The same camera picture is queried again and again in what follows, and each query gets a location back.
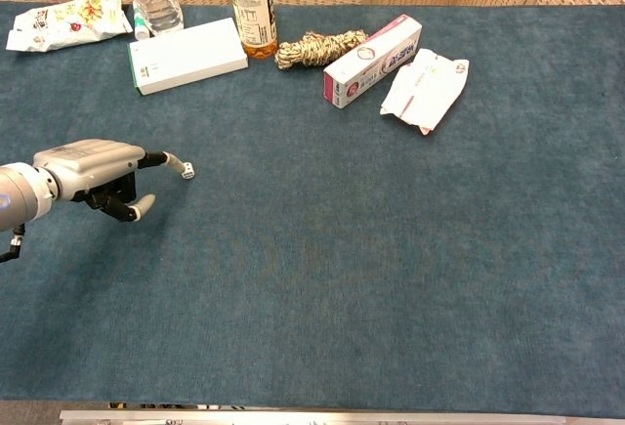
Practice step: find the white green-edged box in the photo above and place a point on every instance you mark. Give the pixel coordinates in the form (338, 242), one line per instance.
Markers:
(188, 56)

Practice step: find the teal felt table cloth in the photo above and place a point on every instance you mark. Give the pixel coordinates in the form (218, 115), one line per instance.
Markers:
(312, 273)

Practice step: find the small white die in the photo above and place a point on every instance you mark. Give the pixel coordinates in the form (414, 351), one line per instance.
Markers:
(187, 170)

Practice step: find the amber tea bottle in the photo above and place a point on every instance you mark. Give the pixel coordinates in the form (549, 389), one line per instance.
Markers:
(252, 10)

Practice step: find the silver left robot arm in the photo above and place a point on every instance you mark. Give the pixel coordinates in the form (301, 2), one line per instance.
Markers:
(22, 198)

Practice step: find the small green white tube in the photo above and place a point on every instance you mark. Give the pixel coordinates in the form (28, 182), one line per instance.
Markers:
(140, 24)

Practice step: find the white crumpled wrapper packet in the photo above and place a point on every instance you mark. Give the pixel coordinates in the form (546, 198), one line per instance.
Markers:
(425, 90)

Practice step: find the silver metal rail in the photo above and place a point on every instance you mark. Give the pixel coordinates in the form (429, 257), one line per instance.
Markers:
(312, 417)

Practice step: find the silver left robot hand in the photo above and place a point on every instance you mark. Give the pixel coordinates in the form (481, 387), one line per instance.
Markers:
(90, 166)

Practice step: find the floral snack bag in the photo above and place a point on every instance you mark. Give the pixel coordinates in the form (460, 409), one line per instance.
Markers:
(68, 22)

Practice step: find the pink white toothpaste box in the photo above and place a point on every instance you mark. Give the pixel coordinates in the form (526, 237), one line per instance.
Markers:
(371, 61)

